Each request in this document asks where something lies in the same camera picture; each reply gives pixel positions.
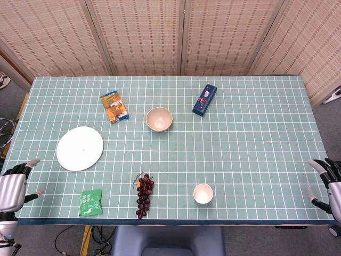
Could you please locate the chrome stool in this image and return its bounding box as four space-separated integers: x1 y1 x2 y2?
0 118 19 150

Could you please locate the white paper cup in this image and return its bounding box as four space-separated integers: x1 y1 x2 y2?
193 183 214 205

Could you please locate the black floor cable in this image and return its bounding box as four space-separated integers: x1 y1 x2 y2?
54 225 112 256

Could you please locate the green tea packet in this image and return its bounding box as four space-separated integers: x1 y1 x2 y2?
78 188 103 218

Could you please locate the orange snack box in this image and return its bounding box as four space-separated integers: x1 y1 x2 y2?
100 91 131 124

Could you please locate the white stand foot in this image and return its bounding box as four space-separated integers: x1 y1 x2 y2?
323 87 341 105

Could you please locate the beige bowl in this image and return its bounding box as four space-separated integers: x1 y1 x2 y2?
145 107 173 132

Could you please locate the black and white sneaker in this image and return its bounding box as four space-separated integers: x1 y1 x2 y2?
0 71 10 90

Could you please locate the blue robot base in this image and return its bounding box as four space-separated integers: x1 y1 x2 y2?
111 226 226 256

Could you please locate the white round plate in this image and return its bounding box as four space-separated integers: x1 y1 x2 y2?
56 126 104 172

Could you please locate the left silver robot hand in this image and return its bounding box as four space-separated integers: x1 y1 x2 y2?
0 157 46 214

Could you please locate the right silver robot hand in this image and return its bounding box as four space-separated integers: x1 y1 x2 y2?
306 157 341 217

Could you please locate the bamboo folding screen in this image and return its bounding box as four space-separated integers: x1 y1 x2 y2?
0 0 341 107

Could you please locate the dark red grape bunch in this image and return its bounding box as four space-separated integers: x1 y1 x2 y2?
132 172 155 220

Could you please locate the green grid tablecloth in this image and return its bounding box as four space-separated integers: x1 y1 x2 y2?
0 75 336 226

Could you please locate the dark blue long box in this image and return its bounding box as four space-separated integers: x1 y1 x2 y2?
192 83 218 117

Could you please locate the black caster wheel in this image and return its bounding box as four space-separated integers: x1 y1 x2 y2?
328 223 341 237

